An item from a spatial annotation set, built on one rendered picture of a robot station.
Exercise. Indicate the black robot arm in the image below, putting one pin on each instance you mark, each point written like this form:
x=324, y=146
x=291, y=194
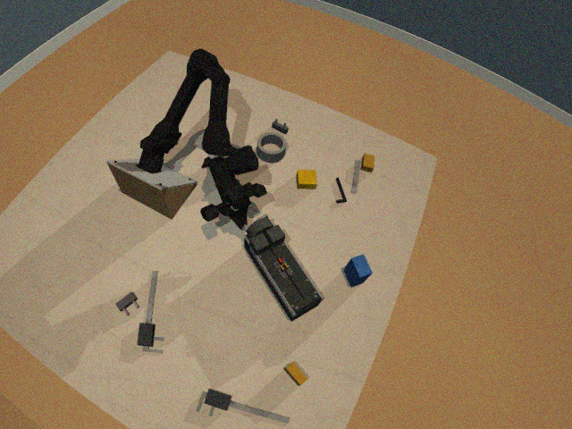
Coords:
x=216, y=141

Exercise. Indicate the blue cube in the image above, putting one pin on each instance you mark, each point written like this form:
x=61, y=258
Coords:
x=357, y=270

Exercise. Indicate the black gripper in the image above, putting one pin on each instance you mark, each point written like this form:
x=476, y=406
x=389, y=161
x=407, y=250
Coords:
x=211, y=211

